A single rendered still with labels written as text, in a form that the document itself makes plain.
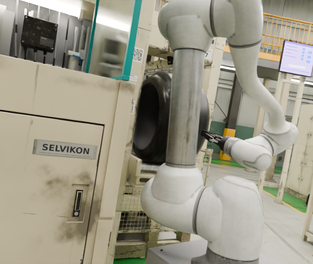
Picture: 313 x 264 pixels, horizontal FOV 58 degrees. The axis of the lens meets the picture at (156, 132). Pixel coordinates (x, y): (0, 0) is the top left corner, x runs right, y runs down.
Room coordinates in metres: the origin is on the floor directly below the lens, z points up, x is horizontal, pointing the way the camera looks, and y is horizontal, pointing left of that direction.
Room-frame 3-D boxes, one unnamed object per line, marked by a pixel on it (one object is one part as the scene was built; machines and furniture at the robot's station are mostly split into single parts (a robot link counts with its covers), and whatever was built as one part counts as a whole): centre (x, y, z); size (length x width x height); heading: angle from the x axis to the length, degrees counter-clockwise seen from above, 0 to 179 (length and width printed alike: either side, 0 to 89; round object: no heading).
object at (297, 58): (5.08, -2.23, 2.60); 0.60 x 0.05 x 0.55; 95
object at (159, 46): (2.10, 0.00, 1.71); 0.61 x 0.25 x 0.15; 116
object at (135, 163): (1.70, 0.14, 0.90); 0.40 x 0.03 x 0.10; 26
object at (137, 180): (1.65, -0.08, 0.84); 0.36 x 0.09 x 0.06; 116
